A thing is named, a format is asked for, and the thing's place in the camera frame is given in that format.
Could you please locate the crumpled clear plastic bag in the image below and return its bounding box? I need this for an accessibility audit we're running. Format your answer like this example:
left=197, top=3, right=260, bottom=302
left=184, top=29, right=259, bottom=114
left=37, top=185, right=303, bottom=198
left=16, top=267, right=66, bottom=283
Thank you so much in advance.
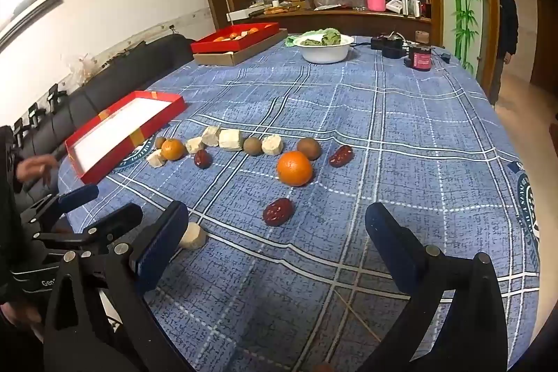
left=65, top=54, right=105, bottom=83

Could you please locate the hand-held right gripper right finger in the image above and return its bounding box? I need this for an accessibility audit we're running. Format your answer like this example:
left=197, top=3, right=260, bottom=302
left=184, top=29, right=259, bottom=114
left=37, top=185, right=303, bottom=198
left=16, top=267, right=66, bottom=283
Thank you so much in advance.
left=360, top=202, right=510, bottom=372

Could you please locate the white long box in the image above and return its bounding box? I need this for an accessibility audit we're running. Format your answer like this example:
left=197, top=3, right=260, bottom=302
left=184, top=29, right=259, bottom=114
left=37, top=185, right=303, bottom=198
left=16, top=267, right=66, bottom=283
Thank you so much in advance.
left=227, top=9, right=266, bottom=24

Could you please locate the thin wooden stick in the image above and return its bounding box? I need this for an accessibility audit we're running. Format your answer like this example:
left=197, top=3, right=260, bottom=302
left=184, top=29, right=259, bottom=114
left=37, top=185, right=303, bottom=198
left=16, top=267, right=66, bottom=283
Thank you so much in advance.
left=335, top=293, right=381, bottom=343

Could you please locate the white bowl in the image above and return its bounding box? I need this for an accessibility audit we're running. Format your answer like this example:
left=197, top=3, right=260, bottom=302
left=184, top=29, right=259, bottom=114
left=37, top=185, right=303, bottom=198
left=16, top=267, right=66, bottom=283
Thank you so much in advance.
left=293, top=33, right=355, bottom=64

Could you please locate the blue plaid tablecloth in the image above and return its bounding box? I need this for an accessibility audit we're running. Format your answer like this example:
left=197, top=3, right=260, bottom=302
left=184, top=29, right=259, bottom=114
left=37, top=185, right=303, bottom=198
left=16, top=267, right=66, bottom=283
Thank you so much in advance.
left=56, top=34, right=541, bottom=372

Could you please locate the brown cardboard box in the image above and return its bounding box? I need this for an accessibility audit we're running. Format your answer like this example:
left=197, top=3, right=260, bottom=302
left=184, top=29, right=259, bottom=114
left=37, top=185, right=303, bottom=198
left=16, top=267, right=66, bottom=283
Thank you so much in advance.
left=193, top=29, right=288, bottom=67

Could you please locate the large orange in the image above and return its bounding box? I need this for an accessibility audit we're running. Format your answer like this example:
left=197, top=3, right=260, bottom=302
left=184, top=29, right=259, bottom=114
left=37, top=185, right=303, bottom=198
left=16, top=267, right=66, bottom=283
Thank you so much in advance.
left=277, top=151, right=315, bottom=187

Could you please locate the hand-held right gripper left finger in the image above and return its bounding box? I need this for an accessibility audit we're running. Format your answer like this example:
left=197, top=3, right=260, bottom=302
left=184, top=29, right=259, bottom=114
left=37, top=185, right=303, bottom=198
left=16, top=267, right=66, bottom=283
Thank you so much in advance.
left=43, top=200, right=193, bottom=372

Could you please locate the green leafy vegetable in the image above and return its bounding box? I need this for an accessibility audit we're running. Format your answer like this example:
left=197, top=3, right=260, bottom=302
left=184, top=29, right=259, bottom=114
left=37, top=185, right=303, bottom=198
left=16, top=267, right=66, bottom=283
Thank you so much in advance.
left=301, top=29, right=343, bottom=47

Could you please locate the pale round pastry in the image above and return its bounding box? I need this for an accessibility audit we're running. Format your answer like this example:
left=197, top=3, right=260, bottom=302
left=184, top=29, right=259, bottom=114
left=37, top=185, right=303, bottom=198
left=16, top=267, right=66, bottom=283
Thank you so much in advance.
left=178, top=222, right=207, bottom=251

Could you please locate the brown wooden door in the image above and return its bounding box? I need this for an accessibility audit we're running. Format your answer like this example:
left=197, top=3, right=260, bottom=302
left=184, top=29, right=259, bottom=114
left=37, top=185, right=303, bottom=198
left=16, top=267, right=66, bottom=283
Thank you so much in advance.
left=529, top=0, right=558, bottom=98

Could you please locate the black leather sofa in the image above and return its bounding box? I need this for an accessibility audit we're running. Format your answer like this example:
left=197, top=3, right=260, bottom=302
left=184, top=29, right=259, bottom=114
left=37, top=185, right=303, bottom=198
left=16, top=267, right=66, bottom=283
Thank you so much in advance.
left=13, top=36, right=197, bottom=198

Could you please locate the small orange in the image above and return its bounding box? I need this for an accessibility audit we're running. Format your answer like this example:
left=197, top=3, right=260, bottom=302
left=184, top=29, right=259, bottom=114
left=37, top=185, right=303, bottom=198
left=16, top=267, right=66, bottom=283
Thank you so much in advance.
left=161, top=139, right=186, bottom=162

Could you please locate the red tray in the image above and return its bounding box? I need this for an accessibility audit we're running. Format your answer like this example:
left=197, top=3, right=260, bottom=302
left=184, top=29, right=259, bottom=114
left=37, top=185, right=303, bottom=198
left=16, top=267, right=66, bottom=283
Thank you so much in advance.
left=190, top=22, right=280, bottom=54

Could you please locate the black electronic device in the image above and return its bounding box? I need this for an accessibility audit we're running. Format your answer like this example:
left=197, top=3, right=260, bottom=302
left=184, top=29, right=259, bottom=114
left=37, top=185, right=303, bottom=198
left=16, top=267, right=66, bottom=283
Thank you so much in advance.
left=370, top=34, right=404, bottom=59

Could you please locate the person's left hand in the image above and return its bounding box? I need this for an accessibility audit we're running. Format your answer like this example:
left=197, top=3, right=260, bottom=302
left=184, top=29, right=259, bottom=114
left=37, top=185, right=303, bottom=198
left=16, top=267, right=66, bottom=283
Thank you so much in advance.
left=0, top=300, right=42, bottom=331

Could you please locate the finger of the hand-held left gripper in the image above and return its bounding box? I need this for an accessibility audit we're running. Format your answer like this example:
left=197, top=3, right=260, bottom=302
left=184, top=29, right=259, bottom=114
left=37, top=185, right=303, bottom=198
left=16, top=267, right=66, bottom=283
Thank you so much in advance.
left=32, top=204, right=144, bottom=255
left=20, top=184, right=100, bottom=225

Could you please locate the red box lid white inside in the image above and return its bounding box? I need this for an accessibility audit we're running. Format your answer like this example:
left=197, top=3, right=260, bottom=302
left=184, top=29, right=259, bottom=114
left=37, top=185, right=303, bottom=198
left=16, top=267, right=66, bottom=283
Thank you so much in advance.
left=65, top=91, right=187, bottom=184

